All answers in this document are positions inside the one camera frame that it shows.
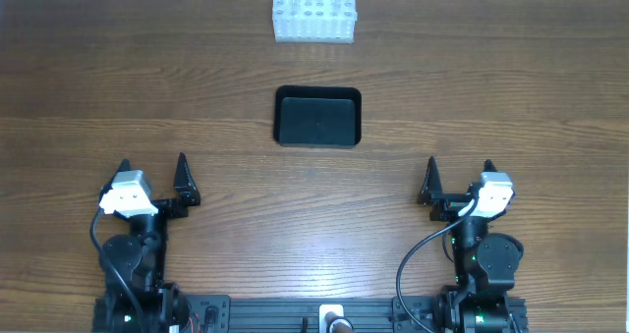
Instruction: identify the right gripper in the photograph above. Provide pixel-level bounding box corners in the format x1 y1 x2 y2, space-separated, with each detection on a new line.
417 156 498 222

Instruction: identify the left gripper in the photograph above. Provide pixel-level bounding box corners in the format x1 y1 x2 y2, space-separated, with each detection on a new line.
99 151 201 220

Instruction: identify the black tray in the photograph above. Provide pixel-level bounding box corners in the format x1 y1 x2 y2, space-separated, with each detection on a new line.
272 84 364 150

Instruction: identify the white test tube rack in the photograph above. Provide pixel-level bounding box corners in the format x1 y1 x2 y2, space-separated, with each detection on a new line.
271 0 359 44

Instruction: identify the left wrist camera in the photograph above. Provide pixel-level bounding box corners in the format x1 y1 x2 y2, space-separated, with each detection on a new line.
97 169 159 220

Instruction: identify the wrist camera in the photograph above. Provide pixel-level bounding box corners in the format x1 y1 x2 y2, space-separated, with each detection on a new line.
459 171 516 219
97 169 159 220

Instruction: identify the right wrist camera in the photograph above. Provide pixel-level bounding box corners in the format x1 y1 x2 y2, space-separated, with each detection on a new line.
459 171 516 219

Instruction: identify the black cable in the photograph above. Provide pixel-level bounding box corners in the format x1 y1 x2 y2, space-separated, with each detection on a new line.
395 199 478 333
88 207 147 333

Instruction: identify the mounting rail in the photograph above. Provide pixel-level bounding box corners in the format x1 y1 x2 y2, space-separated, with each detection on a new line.
92 294 530 333

